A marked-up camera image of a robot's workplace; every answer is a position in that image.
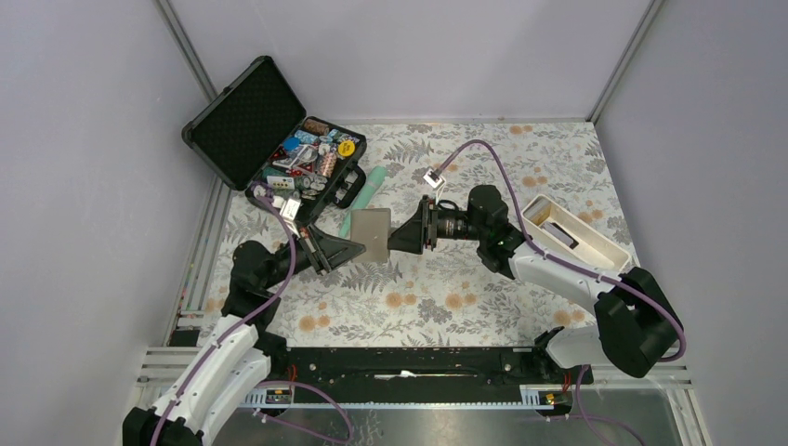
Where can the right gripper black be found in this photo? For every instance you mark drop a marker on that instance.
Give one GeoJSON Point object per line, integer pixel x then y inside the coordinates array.
{"type": "Point", "coordinates": [420, 230]}

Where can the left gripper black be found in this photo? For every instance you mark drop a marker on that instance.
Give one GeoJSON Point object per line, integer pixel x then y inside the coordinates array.
{"type": "Point", "coordinates": [325, 252]}

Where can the taupe leather card holder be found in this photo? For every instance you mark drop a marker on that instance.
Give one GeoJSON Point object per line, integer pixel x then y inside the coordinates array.
{"type": "Point", "coordinates": [371, 228]}

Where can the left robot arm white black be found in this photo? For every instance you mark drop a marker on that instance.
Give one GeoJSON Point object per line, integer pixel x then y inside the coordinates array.
{"type": "Point", "coordinates": [240, 351]}

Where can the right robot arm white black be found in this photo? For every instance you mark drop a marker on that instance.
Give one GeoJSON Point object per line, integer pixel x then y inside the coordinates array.
{"type": "Point", "coordinates": [635, 327]}

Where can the playing card deck box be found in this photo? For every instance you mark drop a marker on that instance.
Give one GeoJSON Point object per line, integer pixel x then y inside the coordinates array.
{"type": "Point", "coordinates": [280, 182]}

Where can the card in white tray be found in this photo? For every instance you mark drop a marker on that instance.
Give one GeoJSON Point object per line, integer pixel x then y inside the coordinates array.
{"type": "Point", "coordinates": [555, 230]}

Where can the floral patterned table mat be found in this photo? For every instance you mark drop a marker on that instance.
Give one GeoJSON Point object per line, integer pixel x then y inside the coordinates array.
{"type": "Point", "coordinates": [446, 297]}

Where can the mint green tube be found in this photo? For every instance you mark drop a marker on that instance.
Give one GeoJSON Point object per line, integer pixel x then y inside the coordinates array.
{"type": "Point", "coordinates": [371, 185]}

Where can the yellow poker chip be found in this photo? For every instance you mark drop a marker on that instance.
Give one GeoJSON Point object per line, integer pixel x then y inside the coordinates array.
{"type": "Point", "coordinates": [346, 148]}

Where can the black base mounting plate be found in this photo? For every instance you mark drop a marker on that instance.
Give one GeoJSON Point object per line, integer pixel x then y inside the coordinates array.
{"type": "Point", "coordinates": [391, 377]}

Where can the white rectangular tray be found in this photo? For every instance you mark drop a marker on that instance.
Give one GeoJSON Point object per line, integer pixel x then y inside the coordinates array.
{"type": "Point", "coordinates": [594, 248]}

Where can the black poker chip case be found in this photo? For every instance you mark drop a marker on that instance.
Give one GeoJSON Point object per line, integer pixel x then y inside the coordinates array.
{"type": "Point", "coordinates": [246, 134]}

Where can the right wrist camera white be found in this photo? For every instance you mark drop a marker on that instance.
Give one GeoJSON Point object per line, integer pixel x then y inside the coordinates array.
{"type": "Point", "coordinates": [434, 179]}

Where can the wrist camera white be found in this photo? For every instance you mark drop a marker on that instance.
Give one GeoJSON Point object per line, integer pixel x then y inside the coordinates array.
{"type": "Point", "coordinates": [289, 209]}
{"type": "Point", "coordinates": [434, 179]}

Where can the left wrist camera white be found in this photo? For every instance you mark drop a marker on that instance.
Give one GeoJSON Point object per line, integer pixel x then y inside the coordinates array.
{"type": "Point", "coordinates": [289, 209]}

